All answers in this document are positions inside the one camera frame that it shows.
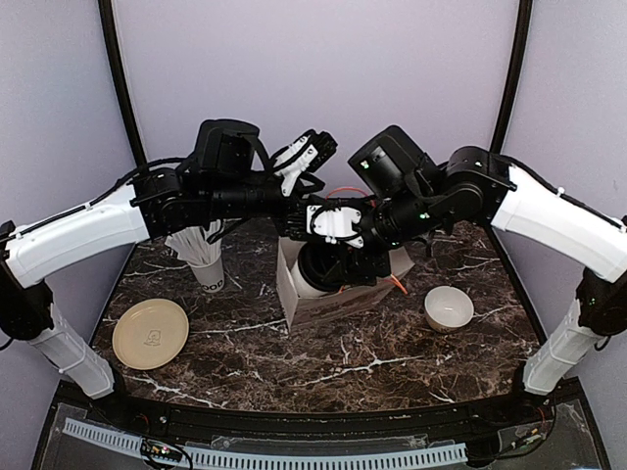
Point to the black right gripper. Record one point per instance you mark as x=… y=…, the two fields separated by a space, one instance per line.
x=362 y=269

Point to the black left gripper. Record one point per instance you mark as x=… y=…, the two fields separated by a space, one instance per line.
x=294 y=220

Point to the black plastic cup lid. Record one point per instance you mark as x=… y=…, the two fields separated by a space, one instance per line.
x=322 y=263

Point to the white paper coffee cup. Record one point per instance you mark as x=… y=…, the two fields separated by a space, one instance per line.
x=306 y=288

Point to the white cream bear paper bag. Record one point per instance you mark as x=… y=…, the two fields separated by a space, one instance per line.
x=303 y=313

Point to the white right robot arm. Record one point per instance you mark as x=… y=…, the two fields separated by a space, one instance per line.
x=416 y=196

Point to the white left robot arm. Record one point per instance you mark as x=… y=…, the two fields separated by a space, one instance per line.
x=228 y=176

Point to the white ceramic bowl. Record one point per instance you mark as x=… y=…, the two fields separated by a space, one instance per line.
x=447 y=309

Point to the white cup holding straws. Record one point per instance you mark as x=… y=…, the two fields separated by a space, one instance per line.
x=209 y=276

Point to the white wrapped straws bundle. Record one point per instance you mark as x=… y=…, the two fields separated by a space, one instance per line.
x=198 y=246

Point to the beige round plate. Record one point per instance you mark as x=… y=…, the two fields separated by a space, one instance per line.
x=150 y=334

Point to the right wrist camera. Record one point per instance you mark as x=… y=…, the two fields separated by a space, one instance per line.
x=336 y=222

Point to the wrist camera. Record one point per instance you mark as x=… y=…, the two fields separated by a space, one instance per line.
x=336 y=222
x=306 y=154

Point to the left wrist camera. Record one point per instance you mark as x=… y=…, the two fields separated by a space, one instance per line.
x=306 y=154

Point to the white slotted cable duct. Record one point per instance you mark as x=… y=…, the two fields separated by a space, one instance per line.
x=240 y=453

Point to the black front table rail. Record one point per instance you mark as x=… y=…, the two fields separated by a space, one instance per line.
x=476 y=420

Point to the black left frame post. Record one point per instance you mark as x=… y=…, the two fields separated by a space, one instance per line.
x=114 y=57

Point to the black frame post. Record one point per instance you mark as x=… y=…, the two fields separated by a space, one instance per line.
x=114 y=57
x=513 y=74

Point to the black right frame post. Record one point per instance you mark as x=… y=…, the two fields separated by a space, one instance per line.
x=513 y=74

